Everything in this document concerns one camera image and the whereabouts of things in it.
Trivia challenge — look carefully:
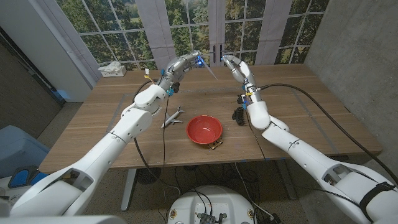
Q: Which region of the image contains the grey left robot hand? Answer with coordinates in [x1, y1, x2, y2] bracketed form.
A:
[157, 50, 205, 93]

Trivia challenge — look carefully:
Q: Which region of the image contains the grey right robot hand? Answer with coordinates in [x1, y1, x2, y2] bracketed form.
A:
[221, 54, 262, 103]

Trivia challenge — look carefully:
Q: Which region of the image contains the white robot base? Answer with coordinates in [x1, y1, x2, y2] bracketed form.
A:
[167, 185, 256, 224]

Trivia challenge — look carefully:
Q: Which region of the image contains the white toy airplane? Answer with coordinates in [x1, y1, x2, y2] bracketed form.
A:
[160, 105, 187, 129]

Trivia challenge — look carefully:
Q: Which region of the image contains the red bowl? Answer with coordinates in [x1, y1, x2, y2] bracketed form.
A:
[185, 114, 223, 145]

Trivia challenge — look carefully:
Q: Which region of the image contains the gold toy car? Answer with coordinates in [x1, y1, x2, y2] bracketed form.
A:
[208, 137, 224, 151]

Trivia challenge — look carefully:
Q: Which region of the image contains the black hair claw clip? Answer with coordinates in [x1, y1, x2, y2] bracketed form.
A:
[231, 106, 247, 127]

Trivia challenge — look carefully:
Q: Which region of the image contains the printed window backdrop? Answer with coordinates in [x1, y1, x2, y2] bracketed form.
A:
[55, 0, 330, 71]

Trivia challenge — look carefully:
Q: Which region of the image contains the white tissue box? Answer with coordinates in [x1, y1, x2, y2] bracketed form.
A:
[98, 60, 127, 78]

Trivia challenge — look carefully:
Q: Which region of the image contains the black round fan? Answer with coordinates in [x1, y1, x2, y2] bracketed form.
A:
[136, 167, 162, 185]

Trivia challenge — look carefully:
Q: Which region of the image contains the grey table leg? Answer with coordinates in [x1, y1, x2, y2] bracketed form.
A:
[275, 159, 299, 201]

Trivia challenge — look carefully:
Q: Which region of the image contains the white table leg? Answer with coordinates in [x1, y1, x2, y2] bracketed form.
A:
[120, 168, 137, 212]

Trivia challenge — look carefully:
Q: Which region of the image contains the blue-grey container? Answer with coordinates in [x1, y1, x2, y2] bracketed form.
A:
[0, 124, 50, 179]

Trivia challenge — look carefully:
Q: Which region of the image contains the blue black pad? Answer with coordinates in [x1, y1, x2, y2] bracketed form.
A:
[7, 166, 49, 189]

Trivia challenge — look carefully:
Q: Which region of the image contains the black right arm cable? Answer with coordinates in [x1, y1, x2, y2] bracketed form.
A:
[259, 83, 398, 185]

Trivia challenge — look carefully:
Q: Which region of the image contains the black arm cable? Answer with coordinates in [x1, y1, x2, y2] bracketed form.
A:
[259, 83, 398, 185]
[133, 79, 181, 195]

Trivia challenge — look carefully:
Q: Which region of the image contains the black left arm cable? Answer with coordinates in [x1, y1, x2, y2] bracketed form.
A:
[133, 79, 181, 195]

